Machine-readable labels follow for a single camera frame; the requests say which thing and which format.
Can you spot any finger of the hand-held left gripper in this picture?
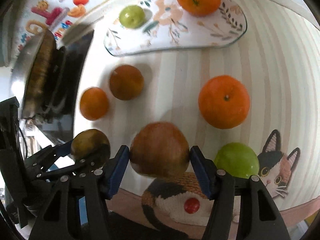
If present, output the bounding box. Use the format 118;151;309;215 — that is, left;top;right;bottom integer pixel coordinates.
24;140;75;172
32;159;104;182

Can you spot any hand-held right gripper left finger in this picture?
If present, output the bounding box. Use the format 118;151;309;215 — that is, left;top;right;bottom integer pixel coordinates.
29;145;130;240

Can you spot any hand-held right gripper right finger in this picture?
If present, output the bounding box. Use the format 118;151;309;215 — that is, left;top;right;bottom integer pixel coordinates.
189;146;292;240

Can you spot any stainless steel bowl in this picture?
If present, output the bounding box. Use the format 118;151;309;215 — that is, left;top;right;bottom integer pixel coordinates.
9;29;59;120

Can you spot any dark green-brown round fruit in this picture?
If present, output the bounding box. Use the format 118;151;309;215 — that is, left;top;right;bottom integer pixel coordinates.
70;129;111;168

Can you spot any green apple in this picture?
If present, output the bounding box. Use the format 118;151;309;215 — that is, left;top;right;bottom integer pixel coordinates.
214;142;260;179

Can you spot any red-brown apple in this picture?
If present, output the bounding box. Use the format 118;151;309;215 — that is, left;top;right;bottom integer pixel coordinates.
129;121;190;178

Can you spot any brownish orange round fruit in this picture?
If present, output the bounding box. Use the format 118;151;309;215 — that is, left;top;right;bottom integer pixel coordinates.
109;65;145;101

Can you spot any small green fruit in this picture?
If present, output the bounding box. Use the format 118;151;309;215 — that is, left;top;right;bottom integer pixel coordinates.
119;5;146;29

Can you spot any striped cat-print tablecloth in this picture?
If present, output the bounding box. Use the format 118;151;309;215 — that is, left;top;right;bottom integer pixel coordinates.
72;0;320;233

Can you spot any floral oval plate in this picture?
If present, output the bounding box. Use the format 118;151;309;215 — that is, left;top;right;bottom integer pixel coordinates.
103;0;248;57

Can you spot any small red ball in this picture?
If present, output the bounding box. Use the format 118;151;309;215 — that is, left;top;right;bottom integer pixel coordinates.
184;197;200;214

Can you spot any small orange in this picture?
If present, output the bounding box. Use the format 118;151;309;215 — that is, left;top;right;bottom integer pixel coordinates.
80;87;110;121

